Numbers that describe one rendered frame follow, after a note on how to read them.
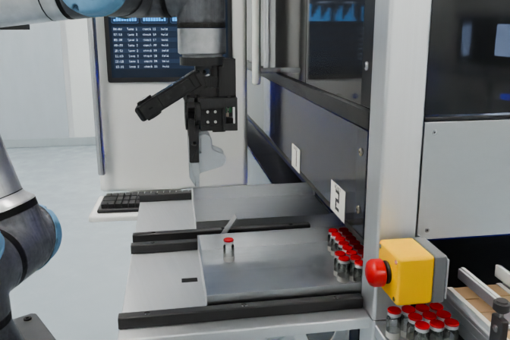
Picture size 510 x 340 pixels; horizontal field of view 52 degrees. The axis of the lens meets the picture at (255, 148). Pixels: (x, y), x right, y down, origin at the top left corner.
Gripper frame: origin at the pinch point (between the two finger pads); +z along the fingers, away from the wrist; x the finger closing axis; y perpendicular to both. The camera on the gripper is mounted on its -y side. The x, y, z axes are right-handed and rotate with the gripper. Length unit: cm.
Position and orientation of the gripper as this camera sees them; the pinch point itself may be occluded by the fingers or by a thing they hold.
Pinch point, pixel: (192, 179)
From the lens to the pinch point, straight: 87.5
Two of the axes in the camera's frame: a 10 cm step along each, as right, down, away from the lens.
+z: 0.0, 9.7, 2.2
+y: 9.9, -0.4, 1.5
